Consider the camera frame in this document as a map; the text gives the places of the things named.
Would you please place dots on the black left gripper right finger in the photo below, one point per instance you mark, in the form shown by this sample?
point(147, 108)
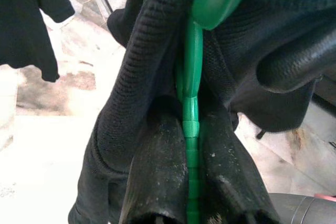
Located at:
point(223, 171)

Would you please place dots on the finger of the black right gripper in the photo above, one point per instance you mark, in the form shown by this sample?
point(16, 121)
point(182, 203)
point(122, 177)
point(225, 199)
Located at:
point(294, 61)

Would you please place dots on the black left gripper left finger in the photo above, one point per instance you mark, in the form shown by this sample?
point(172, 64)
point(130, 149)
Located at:
point(155, 169)

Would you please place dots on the green plastic hanger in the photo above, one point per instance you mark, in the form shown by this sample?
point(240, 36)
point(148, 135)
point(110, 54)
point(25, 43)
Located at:
point(193, 129)

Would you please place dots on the black shirt green logo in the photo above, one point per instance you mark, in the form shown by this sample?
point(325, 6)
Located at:
point(147, 51)
point(26, 24)

